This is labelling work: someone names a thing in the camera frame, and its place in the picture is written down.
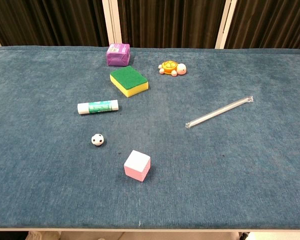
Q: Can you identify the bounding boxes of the green and yellow sponge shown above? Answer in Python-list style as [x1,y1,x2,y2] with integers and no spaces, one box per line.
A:
[109,65,149,98]

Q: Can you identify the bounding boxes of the pink and white cube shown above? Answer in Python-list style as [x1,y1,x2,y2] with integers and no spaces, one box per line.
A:
[124,149,151,183]

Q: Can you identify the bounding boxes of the white and green glue stick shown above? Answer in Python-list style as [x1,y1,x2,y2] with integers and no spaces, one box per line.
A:
[77,99,119,115]

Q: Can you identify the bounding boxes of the small soccer ball toy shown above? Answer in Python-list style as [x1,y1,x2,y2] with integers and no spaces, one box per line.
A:
[91,133,105,147]

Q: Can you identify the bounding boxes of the orange toy turtle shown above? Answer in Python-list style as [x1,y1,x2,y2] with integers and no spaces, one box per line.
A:
[158,60,187,78]

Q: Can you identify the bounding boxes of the clear wrapped straw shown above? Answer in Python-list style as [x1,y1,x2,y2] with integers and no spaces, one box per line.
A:
[185,95,254,130]

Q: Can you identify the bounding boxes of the purple wrapped box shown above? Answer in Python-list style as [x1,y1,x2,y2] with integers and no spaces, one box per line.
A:
[106,43,131,67]

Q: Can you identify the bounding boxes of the blue table cloth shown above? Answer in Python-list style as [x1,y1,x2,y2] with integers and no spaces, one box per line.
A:
[0,45,300,230]

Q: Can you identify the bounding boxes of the dark pleated curtain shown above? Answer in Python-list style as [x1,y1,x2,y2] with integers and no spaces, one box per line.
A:
[0,0,300,51]

